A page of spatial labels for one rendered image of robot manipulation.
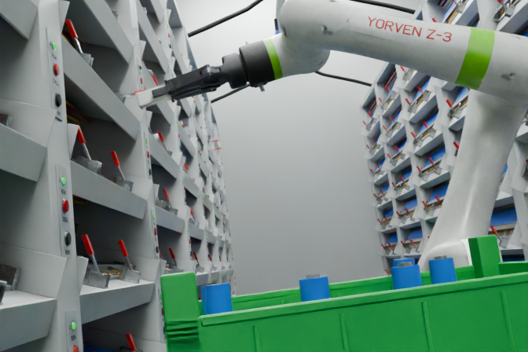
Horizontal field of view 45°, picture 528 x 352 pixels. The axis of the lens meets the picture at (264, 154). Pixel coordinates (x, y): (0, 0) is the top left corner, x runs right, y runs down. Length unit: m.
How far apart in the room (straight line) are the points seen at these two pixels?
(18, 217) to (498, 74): 0.86
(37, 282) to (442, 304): 0.56
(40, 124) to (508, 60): 0.82
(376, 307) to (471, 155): 1.02
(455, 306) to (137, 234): 1.19
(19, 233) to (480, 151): 0.91
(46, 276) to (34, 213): 0.08
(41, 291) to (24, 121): 0.22
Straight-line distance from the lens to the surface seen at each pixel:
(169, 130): 2.27
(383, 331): 0.39
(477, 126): 1.40
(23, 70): 0.90
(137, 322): 1.54
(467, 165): 1.38
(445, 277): 0.50
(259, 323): 0.37
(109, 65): 1.62
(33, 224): 0.85
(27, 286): 0.85
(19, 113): 0.88
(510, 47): 1.27
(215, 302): 0.46
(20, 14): 0.87
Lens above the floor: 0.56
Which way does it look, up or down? 10 degrees up
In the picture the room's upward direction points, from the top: 7 degrees counter-clockwise
